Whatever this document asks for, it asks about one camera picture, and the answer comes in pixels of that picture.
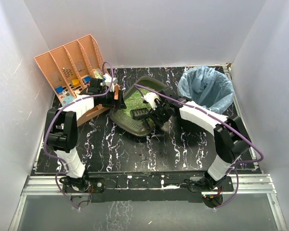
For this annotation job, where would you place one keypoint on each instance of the peach plastic file organizer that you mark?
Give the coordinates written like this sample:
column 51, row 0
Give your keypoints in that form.
column 74, row 60

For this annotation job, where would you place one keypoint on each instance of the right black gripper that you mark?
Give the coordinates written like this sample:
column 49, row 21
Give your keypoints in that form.
column 154, row 115

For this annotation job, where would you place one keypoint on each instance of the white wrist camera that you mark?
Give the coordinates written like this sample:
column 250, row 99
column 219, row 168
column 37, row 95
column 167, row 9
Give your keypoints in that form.
column 152, row 99
column 108, row 79

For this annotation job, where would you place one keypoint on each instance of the black trash bin blue bag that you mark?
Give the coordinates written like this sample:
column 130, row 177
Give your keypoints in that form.
column 207, row 87

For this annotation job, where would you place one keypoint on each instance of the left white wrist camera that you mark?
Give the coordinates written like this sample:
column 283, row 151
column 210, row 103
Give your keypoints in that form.
column 108, row 79

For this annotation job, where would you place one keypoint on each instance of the dark green litter box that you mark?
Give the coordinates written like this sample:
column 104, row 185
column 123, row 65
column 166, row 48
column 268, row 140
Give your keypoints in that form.
column 122, row 118

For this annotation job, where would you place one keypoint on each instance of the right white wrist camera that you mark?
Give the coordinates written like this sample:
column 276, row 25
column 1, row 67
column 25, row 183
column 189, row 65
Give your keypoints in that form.
column 152, row 99

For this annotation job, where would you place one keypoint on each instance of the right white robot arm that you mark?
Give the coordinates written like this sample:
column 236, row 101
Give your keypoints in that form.
column 230, row 136

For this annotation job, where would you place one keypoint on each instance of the yellow pencil sharpener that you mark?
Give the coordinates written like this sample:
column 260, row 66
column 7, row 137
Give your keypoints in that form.
column 75, row 83

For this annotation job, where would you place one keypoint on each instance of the light blue correction tape pack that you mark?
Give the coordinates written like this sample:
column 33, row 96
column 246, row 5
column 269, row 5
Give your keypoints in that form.
column 66, row 100

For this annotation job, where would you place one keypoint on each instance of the black slotted litter scoop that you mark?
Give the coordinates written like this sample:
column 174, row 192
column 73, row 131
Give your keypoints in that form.
column 140, row 114

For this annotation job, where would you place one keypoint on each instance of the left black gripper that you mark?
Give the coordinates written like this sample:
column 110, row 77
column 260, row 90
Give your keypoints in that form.
column 117, row 99

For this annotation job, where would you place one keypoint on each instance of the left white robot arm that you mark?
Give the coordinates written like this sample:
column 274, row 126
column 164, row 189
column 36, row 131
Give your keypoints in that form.
column 61, row 130

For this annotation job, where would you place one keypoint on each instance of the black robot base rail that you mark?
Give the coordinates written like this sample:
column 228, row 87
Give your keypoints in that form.
column 191, row 186

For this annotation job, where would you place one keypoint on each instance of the green white eraser pack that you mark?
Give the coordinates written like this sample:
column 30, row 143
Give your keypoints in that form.
column 98, row 73

